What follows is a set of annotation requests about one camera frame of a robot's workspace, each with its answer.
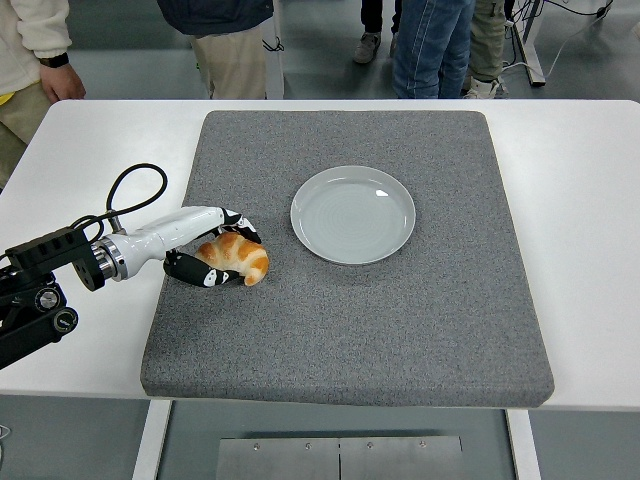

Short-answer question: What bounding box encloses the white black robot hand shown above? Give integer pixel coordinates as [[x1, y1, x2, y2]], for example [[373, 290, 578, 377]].
[[115, 203, 265, 291]]

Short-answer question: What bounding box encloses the golden croissant bread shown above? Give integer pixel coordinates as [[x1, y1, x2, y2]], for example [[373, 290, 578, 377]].
[[194, 230, 270, 287]]

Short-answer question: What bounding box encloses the round grey plate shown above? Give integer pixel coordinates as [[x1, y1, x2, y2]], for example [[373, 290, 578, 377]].
[[290, 164, 418, 266]]

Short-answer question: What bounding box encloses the grey metal plate with screws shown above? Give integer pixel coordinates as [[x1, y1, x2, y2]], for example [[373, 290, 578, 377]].
[[215, 435, 464, 480]]

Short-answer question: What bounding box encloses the person's hand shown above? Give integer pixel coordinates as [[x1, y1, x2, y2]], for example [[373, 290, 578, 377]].
[[39, 63, 87, 105]]

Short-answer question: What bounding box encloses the person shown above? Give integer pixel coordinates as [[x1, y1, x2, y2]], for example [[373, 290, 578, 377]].
[[156, 0, 275, 100], [391, 0, 476, 100], [462, 0, 509, 100], [0, 0, 87, 191], [352, 0, 401, 65]]

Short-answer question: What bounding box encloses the grey felt mat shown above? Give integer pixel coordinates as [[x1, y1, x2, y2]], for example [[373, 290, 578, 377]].
[[138, 109, 556, 409]]

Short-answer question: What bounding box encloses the white table leg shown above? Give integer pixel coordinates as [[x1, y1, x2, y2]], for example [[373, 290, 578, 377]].
[[131, 399, 174, 480], [504, 408, 542, 480]]

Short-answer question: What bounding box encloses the white desk leg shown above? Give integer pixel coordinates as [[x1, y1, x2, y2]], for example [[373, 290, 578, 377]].
[[507, 0, 547, 87]]

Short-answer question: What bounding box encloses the white square post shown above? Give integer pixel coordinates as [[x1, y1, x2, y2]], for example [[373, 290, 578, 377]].
[[263, 19, 285, 100]]

